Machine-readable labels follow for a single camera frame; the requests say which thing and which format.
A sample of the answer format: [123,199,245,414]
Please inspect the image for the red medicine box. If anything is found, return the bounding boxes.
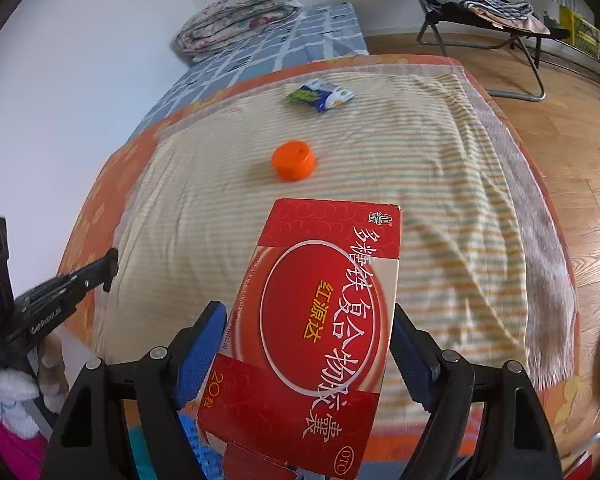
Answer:
[197,198,401,479]

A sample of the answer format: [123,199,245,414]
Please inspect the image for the orange plastic cap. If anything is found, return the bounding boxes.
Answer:
[271,140,316,182]

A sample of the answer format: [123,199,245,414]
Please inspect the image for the blue white snack packet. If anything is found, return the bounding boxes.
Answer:
[287,78,355,112]

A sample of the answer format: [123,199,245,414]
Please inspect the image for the white gloved left hand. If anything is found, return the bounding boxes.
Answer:
[0,334,69,440]

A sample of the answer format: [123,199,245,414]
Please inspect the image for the striped yellow towel blanket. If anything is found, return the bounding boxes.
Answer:
[92,70,531,441]

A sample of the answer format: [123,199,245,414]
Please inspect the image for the black folding chair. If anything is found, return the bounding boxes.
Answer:
[416,0,570,103]

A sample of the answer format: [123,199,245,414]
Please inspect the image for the blue checked mattress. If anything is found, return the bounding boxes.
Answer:
[132,2,368,136]

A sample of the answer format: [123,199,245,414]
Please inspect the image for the striped cloth on chair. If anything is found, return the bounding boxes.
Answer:
[434,0,550,36]

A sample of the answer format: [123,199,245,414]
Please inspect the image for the yellow plastic crate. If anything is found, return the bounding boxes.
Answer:
[559,6,600,58]

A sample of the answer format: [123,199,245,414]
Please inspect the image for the folded floral quilt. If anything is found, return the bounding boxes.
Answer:
[173,0,302,63]

